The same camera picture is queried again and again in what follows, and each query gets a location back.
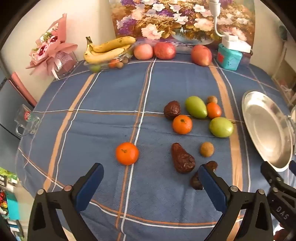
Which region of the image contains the wrinkled brown dried date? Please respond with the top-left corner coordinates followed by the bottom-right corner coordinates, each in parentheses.
top-left (190, 161), bottom-right (218, 190)
top-left (164, 100), bottom-right (181, 120)
top-left (171, 143), bottom-right (196, 174)

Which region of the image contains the clear glass mug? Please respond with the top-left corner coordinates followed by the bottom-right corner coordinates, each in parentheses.
top-left (14, 104), bottom-right (42, 137)

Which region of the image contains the white switch adapter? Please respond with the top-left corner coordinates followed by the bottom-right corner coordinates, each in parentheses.
top-left (224, 32), bottom-right (239, 42)

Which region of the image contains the teal plastic box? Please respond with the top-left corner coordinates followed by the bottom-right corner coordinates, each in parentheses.
top-left (217, 44), bottom-right (243, 71)

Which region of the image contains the large tangerine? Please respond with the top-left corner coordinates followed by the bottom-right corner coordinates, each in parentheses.
top-left (172, 115), bottom-right (193, 135)
top-left (116, 142), bottom-right (139, 166)

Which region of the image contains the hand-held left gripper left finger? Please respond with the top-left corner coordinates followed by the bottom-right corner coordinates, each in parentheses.
top-left (28, 163), bottom-right (104, 241)

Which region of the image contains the pear-shaped green fruit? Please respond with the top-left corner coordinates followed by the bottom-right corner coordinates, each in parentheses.
top-left (185, 96), bottom-right (208, 119)

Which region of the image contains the round green fruit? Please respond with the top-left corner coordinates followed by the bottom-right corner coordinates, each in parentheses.
top-left (209, 117), bottom-right (234, 138)

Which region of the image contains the dark cabinet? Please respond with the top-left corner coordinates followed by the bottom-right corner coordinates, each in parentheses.
top-left (0, 72), bottom-right (37, 141)

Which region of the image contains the white wooden furniture frame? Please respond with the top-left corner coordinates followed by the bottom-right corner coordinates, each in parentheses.
top-left (272, 23), bottom-right (296, 107)

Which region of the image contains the clear glass bowl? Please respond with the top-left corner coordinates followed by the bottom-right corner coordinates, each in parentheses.
top-left (84, 50), bottom-right (134, 73)

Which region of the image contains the round metal plate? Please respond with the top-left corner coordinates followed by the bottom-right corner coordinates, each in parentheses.
top-left (242, 90), bottom-right (294, 172)

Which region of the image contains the white flat box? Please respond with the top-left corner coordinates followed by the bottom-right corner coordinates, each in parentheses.
top-left (221, 37), bottom-right (252, 54)

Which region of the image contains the floral painting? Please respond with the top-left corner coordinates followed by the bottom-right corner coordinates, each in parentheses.
top-left (109, 0), bottom-right (256, 45)

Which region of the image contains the pink flower bouquet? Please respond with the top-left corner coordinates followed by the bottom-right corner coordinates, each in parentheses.
top-left (25, 13), bottom-right (78, 80)

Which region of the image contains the blue plaid tablecloth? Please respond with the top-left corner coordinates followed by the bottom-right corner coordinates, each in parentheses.
top-left (15, 57), bottom-right (296, 241)

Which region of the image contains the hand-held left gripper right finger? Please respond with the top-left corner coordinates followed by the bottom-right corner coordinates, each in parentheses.
top-left (197, 164), bottom-right (274, 241)

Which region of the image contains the red apple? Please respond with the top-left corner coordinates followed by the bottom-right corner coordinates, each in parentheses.
top-left (134, 44), bottom-right (154, 60)
top-left (191, 44), bottom-right (213, 67)
top-left (154, 42), bottom-right (176, 60)

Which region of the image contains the yellow banana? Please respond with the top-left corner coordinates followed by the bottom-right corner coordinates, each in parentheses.
top-left (86, 36), bottom-right (136, 53)
top-left (84, 44), bottom-right (132, 65)

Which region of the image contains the white gooseneck lamp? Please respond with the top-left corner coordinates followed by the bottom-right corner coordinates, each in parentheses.
top-left (209, 0), bottom-right (223, 38)

